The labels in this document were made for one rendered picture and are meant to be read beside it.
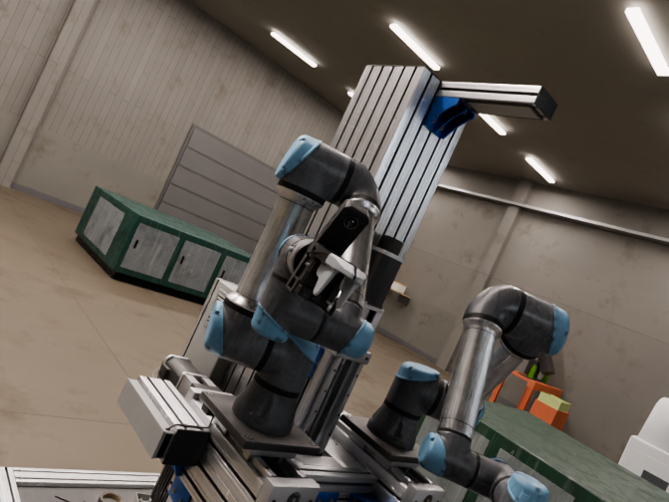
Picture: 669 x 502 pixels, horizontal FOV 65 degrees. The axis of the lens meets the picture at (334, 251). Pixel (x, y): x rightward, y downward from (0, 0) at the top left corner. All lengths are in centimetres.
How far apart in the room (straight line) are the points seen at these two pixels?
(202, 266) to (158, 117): 554
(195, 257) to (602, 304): 828
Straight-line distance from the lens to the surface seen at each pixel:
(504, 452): 397
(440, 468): 117
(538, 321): 134
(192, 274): 752
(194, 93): 1268
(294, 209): 118
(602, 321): 1210
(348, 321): 98
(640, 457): 646
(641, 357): 1177
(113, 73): 1211
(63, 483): 245
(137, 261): 717
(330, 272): 69
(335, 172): 118
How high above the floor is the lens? 147
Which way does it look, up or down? level
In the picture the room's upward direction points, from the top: 25 degrees clockwise
